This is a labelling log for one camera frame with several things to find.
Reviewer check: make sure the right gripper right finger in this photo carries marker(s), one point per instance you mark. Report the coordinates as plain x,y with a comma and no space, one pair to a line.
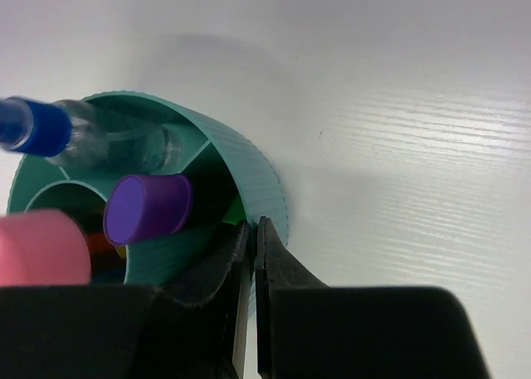
281,283

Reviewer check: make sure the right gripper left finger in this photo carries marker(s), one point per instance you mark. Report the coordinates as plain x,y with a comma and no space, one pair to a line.
205,310

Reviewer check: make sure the teal round pen holder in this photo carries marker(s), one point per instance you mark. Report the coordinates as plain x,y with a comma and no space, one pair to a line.
211,151

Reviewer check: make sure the purple black highlighter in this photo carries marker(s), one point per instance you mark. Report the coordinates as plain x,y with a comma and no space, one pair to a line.
143,207

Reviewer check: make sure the pink capped bottle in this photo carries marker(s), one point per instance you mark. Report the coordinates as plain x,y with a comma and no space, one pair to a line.
43,247

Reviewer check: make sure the green black highlighter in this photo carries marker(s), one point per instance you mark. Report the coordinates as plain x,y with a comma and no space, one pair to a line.
235,213

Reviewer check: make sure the blue spray bottle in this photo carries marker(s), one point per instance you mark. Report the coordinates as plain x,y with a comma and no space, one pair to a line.
80,135

